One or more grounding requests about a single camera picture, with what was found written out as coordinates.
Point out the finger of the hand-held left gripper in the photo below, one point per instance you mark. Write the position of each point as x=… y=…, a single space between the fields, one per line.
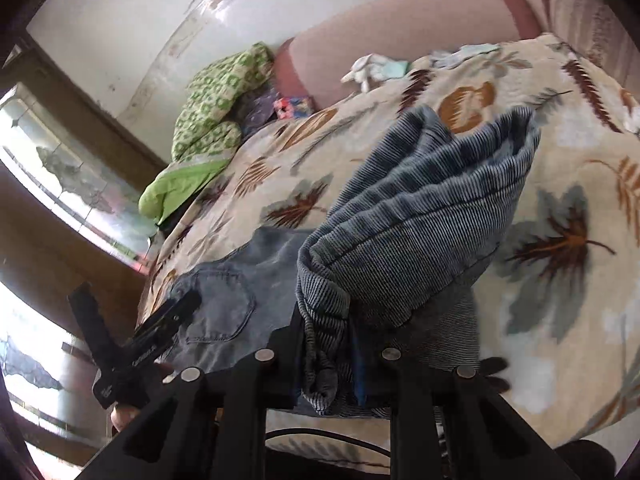
x=172 y=312

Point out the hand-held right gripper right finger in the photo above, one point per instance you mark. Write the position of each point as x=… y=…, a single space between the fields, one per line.
x=358 y=366

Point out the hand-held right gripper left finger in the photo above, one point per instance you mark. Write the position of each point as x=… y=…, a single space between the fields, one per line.
x=286 y=360

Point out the blue denim pants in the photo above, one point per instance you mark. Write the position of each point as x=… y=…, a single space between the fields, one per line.
x=410 y=220

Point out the person's left hand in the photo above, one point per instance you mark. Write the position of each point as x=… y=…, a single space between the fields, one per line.
x=125 y=417

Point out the stained glass window panel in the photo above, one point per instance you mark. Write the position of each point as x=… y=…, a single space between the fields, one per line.
x=35 y=360
x=65 y=180

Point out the green patterned quilt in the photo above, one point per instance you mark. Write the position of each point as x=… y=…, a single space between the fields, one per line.
x=207 y=120

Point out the small colourful box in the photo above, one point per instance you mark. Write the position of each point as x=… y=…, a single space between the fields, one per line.
x=292 y=107

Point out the cream leaf print blanket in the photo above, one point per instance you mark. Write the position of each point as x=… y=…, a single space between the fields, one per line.
x=560 y=170

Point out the white glove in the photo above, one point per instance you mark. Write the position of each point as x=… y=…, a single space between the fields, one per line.
x=462 y=55
x=372 y=70

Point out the pink quilted mattress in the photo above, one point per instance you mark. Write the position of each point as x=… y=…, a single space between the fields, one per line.
x=400 y=25

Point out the striped beige cloth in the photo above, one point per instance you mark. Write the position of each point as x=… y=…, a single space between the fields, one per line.
x=585 y=10

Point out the brown wooden window frame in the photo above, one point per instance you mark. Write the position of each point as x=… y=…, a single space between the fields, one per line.
x=65 y=270

